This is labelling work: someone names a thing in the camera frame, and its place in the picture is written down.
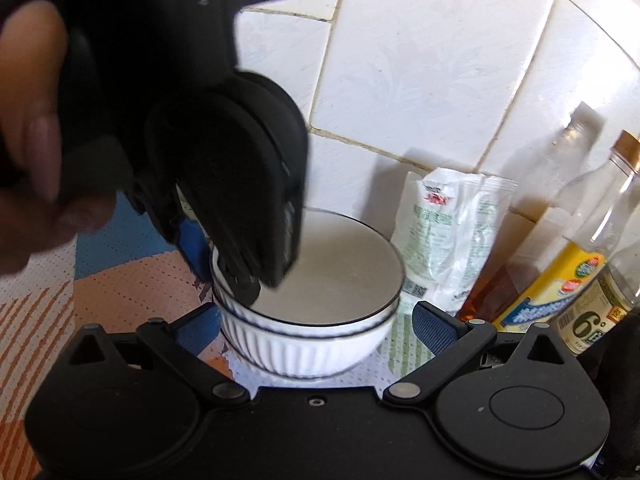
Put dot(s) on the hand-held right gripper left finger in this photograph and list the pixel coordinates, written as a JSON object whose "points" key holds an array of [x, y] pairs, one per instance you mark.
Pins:
{"points": [[200, 330]]}

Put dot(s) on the yellow label oil bottle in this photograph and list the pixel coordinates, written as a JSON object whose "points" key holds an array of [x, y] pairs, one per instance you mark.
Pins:
{"points": [[550, 290]]}

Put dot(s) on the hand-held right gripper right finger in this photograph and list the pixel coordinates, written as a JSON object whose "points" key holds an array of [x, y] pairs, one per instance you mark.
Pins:
{"points": [[435, 325]]}

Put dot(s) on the white green plastic packet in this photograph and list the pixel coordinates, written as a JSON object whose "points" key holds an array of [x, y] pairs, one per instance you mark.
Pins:
{"points": [[440, 240]]}

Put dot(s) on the colourful checked tablecloth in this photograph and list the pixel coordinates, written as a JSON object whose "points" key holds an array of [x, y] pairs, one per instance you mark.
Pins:
{"points": [[125, 290]]}

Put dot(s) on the white label vinegar bottle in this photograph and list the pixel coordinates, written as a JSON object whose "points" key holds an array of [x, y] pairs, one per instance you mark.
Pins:
{"points": [[590, 320]]}

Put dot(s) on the clear glass bottle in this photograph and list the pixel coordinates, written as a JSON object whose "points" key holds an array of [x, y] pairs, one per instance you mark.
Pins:
{"points": [[565, 185]]}

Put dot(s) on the person's left hand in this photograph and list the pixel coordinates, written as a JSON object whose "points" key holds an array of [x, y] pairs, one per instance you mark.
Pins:
{"points": [[30, 110]]}

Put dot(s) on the white ribbed bowl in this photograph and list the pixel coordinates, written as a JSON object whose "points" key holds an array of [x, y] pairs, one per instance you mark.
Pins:
{"points": [[340, 270], [300, 355]]}

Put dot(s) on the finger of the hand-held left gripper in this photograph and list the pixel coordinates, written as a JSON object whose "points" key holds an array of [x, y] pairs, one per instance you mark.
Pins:
{"points": [[250, 230], [192, 247]]}

